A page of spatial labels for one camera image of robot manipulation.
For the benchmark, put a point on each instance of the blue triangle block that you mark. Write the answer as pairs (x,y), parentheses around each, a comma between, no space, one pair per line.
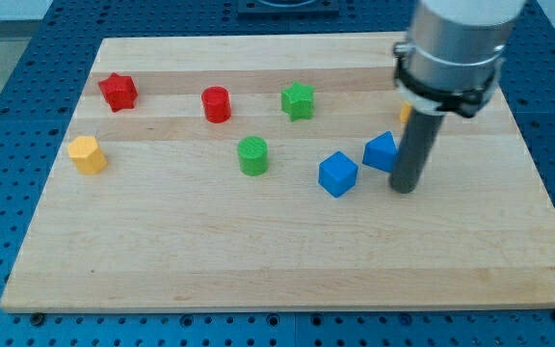
(380,152)

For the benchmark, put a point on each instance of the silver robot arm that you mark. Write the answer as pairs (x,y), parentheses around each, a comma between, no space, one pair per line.
(450,60)

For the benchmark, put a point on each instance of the blue cube block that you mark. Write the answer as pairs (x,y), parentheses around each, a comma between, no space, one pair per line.
(338,174)

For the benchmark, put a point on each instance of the yellow heart block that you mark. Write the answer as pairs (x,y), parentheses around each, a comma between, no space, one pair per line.
(405,111)

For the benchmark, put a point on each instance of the green cylinder block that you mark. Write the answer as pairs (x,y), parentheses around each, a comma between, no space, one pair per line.
(253,155)

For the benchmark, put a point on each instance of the green star block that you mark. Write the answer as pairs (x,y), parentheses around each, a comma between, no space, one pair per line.
(297,101)

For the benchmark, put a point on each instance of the wooden board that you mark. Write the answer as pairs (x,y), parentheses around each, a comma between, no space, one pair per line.
(173,225)

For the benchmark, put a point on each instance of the red cylinder block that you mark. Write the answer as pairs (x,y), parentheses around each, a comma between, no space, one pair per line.
(216,104)

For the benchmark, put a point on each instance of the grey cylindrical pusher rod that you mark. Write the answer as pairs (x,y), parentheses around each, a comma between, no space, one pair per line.
(414,149)

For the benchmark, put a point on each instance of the red star block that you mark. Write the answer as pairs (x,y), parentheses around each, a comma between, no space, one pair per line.
(119,91)

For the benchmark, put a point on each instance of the yellow hexagon block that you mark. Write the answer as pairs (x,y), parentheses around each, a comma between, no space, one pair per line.
(87,155)

